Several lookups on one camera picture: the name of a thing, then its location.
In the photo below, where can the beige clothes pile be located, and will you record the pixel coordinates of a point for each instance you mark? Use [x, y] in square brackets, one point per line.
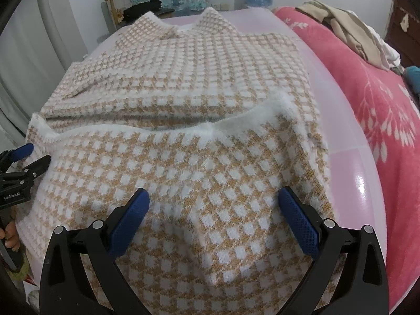
[347, 29]

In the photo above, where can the wall socket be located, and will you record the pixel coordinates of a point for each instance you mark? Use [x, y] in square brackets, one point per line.
[224, 7]

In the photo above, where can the white curtain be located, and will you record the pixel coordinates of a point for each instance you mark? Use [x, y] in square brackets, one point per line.
[32, 55]

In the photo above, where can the pink floral blanket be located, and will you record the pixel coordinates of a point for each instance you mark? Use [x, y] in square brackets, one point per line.
[377, 121]

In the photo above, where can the beige white houndstooth coat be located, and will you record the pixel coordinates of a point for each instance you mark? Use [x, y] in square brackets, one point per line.
[197, 105]

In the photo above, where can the wooden chair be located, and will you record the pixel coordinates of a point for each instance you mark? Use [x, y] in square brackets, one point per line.
[113, 3]

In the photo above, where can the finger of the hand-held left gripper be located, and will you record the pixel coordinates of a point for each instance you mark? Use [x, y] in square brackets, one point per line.
[23, 151]
[37, 166]

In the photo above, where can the brown wooden door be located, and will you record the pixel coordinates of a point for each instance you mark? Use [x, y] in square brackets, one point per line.
[410, 49]

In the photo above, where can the person's left hand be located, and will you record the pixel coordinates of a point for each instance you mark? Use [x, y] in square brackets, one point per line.
[10, 236]

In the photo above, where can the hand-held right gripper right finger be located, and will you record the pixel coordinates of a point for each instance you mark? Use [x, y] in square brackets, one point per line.
[298, 223]

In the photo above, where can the white cloth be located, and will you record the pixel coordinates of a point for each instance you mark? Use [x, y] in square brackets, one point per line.
[388, 55]

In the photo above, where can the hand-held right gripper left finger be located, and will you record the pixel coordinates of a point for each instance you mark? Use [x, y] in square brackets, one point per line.
[129, 226]

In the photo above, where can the pale door hanging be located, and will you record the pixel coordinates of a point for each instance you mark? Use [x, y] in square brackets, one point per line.
[405, 22]

